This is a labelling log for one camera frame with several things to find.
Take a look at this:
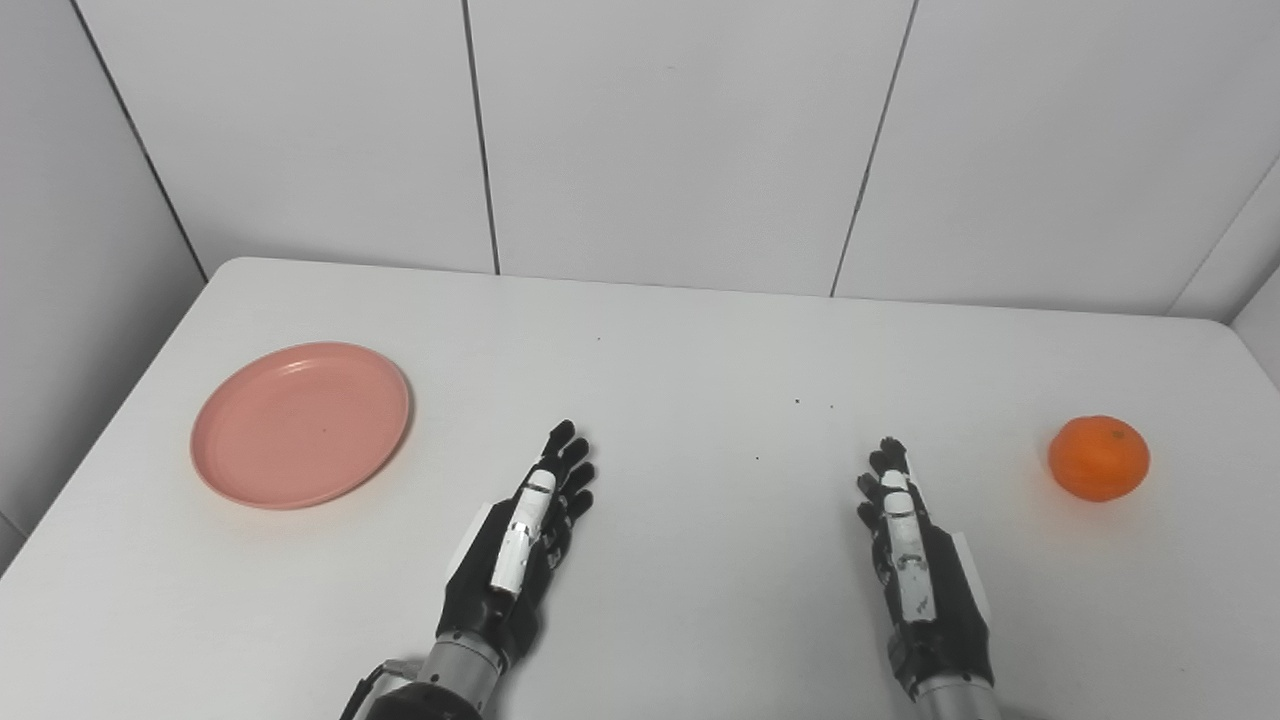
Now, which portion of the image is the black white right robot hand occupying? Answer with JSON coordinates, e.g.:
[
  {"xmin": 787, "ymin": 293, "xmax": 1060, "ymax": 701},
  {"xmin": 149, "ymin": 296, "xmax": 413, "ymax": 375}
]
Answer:
[{"xmin": 856, "ymin": 437, "xmax": 997, "ymax": 698}]

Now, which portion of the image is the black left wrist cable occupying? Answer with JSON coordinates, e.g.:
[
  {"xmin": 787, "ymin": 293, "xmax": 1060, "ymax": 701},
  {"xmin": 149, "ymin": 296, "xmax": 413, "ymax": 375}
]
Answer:
[{"xmin": 339, "ymin": 660, "xmax": 389, "ymax": 720}]

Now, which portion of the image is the pink round plate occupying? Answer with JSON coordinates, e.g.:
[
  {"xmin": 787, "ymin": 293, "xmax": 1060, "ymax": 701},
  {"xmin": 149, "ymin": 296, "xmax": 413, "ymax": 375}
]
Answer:
[{"xmin": 190, "ymin": 342, "xmax": 412, "ymax": 511}]

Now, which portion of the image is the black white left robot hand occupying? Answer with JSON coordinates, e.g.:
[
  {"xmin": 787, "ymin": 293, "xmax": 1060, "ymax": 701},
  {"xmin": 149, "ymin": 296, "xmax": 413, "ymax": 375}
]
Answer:
[{"xmin": 436, "ymin": 420, "xmax": 597, "ymax": 669}]

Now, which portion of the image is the orange fruit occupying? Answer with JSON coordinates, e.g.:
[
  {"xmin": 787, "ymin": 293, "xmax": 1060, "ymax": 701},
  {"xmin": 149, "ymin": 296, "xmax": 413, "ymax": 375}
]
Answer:
[{"xmin": 1047, "ymin": 415, "xmax": 1151, "ymax": 503}]

